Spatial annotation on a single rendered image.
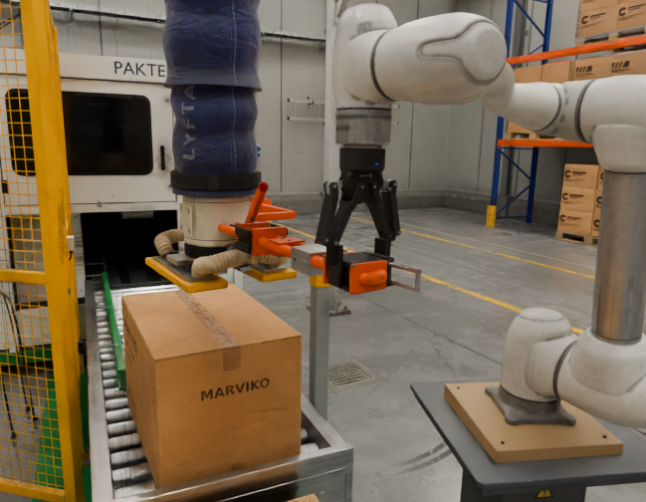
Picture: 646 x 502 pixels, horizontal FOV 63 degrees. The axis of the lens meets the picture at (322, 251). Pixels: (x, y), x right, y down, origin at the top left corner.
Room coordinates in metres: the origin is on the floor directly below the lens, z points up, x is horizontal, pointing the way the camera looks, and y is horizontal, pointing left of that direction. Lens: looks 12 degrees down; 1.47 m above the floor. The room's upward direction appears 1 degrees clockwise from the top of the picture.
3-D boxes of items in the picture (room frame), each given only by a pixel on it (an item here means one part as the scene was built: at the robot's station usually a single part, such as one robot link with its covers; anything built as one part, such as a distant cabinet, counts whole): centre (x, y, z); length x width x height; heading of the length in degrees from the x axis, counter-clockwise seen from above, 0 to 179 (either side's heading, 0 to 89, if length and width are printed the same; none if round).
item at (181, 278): (1.31, 0.36, 1.16); 0.34 x 0.10 x 0.05; 34
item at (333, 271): (0.85, -0.02, 1.27); 0.03 x 0.01 x 0.07; 34
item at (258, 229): (1.15, 0.14, 1.26); 0.10 x 0.08 x 0.06; 124
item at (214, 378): (1.55, 0.37, 0.75); 0.60 x 0.40 x 0.40; 28
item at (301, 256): (0.98, 0.02, 1.25); 0.07 x 0.07 x 0.04; 34
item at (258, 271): (1.41, 0.20, 1.16); 0.34 x 0.10 x 0.05; 34
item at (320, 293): (1.97, 0.01, 0.50); 0.07 x 0.07 x 1.00; 25
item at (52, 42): (2.68, 1.34, 1.05); 1.17 x 0.10 x 2.10; 25
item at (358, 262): (0.86, -0.05, 1.26); 0.08 x 0.07 x 0.05; 34
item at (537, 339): (1.29, -0.57, 0.95); 0.18 x 0.16 x 0.22; 35
